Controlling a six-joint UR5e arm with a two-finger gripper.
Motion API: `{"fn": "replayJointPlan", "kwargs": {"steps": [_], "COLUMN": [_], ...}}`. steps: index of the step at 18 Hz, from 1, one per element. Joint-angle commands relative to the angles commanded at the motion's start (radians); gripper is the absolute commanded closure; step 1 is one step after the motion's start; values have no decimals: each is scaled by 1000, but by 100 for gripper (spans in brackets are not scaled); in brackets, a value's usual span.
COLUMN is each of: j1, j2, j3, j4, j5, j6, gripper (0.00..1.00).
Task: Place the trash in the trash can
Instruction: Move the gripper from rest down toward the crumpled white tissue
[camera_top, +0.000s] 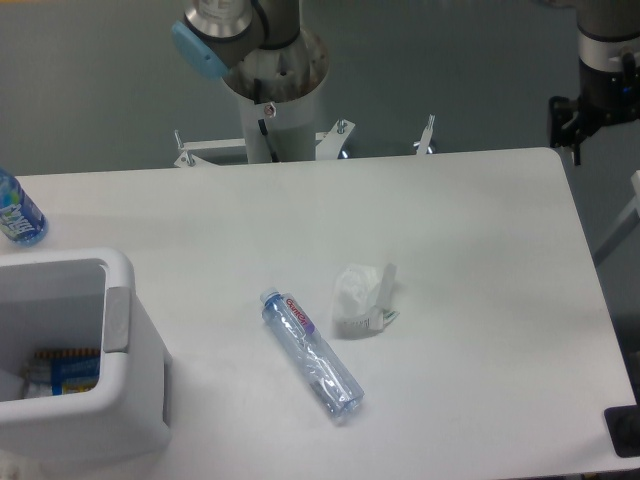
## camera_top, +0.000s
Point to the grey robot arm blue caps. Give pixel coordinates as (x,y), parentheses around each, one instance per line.
(215,36)

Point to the white frame at right edge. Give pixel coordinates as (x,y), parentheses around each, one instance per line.
(623,225)

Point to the white plastic trash can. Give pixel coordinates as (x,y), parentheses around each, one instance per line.
(75,299)

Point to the white pedestal base frame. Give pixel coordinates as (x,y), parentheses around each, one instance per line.
(329,145)

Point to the blue yellow snack wrapper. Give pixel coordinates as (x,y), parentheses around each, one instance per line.
(60,372)

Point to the blue labelled drink bottle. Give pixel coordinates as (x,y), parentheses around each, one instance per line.
(22,222)

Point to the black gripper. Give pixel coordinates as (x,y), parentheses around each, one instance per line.
(606,99)

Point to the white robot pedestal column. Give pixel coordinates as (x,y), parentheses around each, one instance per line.
(277,93)

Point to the white plastic bag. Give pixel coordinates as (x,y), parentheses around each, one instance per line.
(362,301)

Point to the clear plastic water bottle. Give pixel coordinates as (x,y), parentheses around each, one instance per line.
(330,380)

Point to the black device at table edge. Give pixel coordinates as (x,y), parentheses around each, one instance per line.
(623,426)

